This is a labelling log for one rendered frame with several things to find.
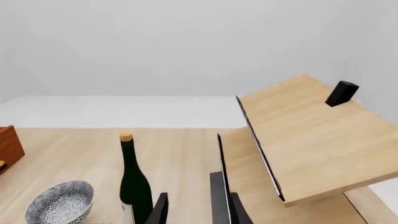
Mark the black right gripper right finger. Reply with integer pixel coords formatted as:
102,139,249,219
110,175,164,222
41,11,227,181
230,192,254,224

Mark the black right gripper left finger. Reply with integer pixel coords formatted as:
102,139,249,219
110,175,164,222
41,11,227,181
145,192,169,224

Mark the dark green wine bottle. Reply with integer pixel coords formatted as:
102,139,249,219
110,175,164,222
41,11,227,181
119,131,154,224

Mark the red-brown wooden cabinet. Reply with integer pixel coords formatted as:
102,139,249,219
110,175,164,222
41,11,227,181
0,125,26,176

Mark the blue white patterned bowl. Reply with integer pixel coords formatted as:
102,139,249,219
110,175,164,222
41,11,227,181
24,179,95,224

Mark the pale wooden two-tier shelf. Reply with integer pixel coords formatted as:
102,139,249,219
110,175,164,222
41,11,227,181
210,73,398,224

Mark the small black block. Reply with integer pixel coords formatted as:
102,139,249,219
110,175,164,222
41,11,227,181
325,80,360,108

